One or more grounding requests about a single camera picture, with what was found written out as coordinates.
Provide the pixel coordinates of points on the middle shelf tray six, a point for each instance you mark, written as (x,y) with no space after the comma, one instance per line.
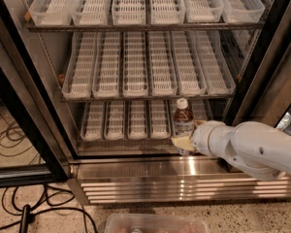
(215,68)

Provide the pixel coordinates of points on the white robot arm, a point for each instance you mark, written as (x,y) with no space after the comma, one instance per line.
(262,152)

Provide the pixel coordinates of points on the brown drink plastic bottle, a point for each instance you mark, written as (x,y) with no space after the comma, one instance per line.
(183,142)

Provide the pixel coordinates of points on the top shelf tray five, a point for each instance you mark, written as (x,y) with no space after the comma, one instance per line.
(203,10)

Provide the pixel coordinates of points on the bottom shelf tray four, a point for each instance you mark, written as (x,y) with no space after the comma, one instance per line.
(159,123)

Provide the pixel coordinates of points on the open glass fridge door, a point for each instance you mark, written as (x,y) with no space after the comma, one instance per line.
(21,101)

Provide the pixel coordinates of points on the middle shelf tray one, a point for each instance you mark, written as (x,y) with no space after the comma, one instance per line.
(78,79)

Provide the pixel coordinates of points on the stainless steel fridge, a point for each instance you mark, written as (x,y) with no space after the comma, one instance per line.
(258,56)

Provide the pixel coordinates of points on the middle shelf tray three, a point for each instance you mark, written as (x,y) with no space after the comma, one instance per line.
(134,65)

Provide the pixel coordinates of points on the top shelf tray six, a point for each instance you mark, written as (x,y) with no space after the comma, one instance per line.
(242,11)

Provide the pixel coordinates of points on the top shelf tray two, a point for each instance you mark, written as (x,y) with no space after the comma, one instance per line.
(90,12)

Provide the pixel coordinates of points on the top shelf tray four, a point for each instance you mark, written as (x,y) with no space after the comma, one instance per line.
(167,11)

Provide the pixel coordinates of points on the bottom shelf tray two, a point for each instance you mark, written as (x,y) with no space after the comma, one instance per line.
(114,123)

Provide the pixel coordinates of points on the middle shelf tray two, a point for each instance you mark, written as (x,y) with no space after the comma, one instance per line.
(106,78)

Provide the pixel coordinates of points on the middle shelf tray four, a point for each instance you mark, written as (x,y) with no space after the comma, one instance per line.
(162,71)

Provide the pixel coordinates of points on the shelf tray one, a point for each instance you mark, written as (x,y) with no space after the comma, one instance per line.
(51,12)
(78,79)
(92,123)

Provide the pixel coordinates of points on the top shelf tray three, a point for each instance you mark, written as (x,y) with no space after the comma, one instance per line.
(128,12)

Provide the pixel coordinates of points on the shelf tray three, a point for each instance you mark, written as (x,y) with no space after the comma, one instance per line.
(137,120)
(128,12)
(134,65)

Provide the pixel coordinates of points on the middle shelf tray five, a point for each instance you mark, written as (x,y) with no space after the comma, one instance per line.
(191,81)

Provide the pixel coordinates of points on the top shelf tray one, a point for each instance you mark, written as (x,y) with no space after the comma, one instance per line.
(51,12)

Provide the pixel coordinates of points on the clear plastic bin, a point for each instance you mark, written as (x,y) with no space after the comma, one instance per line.
(141,223)

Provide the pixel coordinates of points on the shelf tray two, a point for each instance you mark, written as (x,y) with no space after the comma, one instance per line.
(114,123)
(106,78)
(90,12)

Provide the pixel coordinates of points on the bottom shelf tray one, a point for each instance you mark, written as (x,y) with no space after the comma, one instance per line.
(92,123)

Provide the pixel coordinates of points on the bottom shelf tray three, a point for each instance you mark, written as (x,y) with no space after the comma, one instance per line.
(137,120)

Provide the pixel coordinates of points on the black stand post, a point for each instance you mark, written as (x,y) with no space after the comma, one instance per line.
(26,218)

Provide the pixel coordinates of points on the shelf tray six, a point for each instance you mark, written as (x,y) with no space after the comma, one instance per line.
(215,68)
(201,109)
(242,11)

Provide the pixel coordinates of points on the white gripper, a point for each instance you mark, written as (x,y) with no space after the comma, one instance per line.
(201,138)

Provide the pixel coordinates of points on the bottom shelf tray six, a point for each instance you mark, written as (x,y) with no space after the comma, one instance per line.
(201,109)

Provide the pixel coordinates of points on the shelf tray four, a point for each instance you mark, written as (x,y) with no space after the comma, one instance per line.
(162,71)
(159,123)
(167,11)

